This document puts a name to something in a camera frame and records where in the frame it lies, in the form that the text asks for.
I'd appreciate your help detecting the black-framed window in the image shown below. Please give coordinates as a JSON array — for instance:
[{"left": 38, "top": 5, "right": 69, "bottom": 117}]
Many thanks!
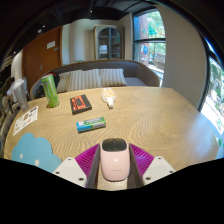
[
  {"left": 132, "top": 9, "right": 167, "bottom": 88},
  {"left": 199, "top": 39, "right": 224, "bottom": 158}
]

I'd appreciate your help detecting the clear shaker bottle white lid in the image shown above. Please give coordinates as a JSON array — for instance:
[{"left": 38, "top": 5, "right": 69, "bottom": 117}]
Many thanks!
[{"left": 10, "top": 78, "right": 31, "bottom": 113}]

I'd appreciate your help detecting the striped cushion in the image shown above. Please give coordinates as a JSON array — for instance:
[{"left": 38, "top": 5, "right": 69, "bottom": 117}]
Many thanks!
[
  {"left": 79, "top": 68, "right": 103, "bottom": 92},
  {"left": 56, "top": 69, "right": 84, "bottom": 95},
  {"left": 99, "top": 67, "right": 129, "bottom": 88}
]

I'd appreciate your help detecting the brown curved sofa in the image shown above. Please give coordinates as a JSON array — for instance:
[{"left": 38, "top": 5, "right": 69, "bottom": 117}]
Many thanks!
[{"left": 28, "top": 58, "right": 161, "bottom": 101}]

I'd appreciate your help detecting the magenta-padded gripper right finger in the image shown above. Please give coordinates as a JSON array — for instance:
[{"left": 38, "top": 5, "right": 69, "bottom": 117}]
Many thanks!
[{"left": 127, "top": 143, "right": 177, "bottom": 190}]

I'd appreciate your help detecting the white squeeze tube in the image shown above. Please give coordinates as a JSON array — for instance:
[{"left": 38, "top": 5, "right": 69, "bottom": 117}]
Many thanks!
[{"left": 100, "top": 87, "right": 117, "bottom": 110}]

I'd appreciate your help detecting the small green blue pack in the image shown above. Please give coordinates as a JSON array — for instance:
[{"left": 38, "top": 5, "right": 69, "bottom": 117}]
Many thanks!
[{"left": 75, "top": 115, "right": 108, "bottom": 134}]

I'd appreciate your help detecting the glass-door cabinet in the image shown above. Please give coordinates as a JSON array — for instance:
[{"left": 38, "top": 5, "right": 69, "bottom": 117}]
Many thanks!
[{"left": 92, "top": 24, "right": 125, "bottom": 62}]

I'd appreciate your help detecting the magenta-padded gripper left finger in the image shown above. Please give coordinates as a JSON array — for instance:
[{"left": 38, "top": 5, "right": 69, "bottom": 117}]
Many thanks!
[{"left": 52, "top": 143, "right": 102, "bottom": 190}]

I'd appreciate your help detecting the white sticker sheet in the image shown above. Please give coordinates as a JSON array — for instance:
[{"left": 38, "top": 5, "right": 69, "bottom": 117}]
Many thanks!
[{"left": 12, "top": 105, "right": 40, "bottom": 137}]

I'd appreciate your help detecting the brown wooden door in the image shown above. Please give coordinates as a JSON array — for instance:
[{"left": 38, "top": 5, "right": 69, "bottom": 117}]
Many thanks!
[{"left": 21, "top": 25, "right": 65, "bottom": 93}]

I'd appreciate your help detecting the black backpack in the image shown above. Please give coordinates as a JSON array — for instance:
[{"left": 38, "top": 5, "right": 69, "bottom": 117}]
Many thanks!
[{"left": 34, "top": 72, "right": 62, "bottom": 100}]

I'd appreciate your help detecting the black and orange box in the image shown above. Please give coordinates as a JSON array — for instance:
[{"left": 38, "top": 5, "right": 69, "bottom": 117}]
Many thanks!
[{"left": 69, "top": 93, "right": 93, "bottom": 116}]

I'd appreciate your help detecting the pink computer mouse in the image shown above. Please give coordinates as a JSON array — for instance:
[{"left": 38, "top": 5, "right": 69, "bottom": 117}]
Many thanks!
[{"left": 99, "top": 137, "right": 131, "bottom": 183}]

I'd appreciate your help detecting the green drink can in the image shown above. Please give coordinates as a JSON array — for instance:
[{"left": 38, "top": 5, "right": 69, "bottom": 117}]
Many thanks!
[{"left": 40, "top": 73, "right": 61, "bottom": 109}]

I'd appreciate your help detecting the blue cloud-shaped mouse pad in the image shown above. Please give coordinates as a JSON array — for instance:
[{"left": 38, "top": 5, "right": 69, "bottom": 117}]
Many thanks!
[{"left": 11, "top": 132, "right": 64, "bottom": 175}]

